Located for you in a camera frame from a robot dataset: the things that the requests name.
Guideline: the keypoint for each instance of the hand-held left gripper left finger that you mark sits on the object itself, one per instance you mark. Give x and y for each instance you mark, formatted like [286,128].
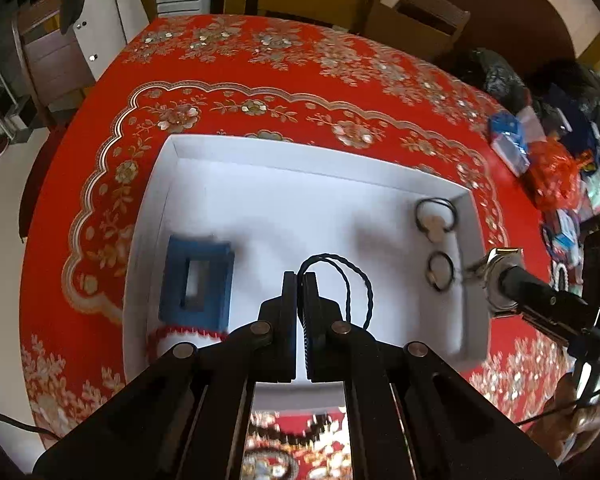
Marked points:
[290,320]

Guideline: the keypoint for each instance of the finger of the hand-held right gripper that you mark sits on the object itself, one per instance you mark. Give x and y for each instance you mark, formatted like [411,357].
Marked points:
[535,295]

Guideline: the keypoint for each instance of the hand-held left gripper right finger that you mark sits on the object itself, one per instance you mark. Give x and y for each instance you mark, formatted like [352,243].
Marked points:
[307,320]

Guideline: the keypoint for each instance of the silver wristwatch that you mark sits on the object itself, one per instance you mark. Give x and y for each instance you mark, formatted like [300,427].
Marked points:
[495,280]

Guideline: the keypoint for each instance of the white shallow cardboard box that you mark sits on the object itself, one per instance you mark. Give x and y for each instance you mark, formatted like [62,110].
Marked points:
[280,210]

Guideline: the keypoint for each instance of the blue plastic hair clip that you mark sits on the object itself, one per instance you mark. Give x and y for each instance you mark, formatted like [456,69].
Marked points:
[175,280]

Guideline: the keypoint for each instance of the person's right hand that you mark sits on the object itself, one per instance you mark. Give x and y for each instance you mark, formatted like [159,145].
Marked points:
[575,420]

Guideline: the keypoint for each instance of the red plastic bag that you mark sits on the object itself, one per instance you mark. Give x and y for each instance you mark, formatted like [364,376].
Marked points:
[552,175]

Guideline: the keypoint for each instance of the blue and white tissue pack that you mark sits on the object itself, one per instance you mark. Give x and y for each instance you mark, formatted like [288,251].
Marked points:
[510,142]

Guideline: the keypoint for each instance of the black floral bag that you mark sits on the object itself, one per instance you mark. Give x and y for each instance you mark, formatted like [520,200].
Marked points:
[500,80]

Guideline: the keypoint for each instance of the red floral tablecloth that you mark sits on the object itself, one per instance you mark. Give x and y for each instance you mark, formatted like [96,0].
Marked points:
[305,70]

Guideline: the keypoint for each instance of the dark brown round panel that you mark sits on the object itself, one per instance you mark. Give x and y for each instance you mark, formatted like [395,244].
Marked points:
[530,25]

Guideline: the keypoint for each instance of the slatted wooden chair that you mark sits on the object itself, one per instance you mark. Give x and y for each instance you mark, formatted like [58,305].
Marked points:
[410,25]

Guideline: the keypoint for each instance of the brown chair with jacket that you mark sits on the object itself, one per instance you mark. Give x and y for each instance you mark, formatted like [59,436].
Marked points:
[50,60]

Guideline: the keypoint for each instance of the white jacket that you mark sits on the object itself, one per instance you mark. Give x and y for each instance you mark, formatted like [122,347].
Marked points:
[110,15]

